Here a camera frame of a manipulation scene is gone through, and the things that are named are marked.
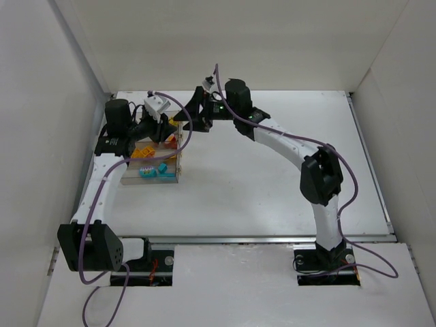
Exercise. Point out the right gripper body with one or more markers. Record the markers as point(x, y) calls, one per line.
point(199, 110)

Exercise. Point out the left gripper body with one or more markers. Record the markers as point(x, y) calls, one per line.
point(160, 128)

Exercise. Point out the red round lego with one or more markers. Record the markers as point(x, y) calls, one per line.
point(171, 143)

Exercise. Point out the yellow sloped lego brick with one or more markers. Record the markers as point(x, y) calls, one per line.
point(148, 151)

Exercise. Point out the yellow lego plate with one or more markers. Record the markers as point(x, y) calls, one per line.
point(172, 156)

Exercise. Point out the teal lego brick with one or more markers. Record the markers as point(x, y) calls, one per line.
point(162, 168)

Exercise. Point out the teal frog lego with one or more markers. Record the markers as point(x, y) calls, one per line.
point(148, 172)

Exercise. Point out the teal base lego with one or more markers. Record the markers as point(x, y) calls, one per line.
point(167, 176)

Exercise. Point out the yellow lego figure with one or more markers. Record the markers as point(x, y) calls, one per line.
point(137, 153)

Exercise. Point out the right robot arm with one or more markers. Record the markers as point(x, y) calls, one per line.
point(320, 171)

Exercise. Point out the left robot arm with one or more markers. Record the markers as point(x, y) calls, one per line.
point(87, 242)

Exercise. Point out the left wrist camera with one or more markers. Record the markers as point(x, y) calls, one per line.
point(155, 105)

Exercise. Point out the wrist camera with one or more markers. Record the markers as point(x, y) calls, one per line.
point(155, 105)
point(209, 84)

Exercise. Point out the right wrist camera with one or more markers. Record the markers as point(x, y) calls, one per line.
point(209, 84)

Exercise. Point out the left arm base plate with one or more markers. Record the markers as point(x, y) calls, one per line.
point(155, 269)

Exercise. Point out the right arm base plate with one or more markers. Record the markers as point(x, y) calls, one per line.
point(313, 271)

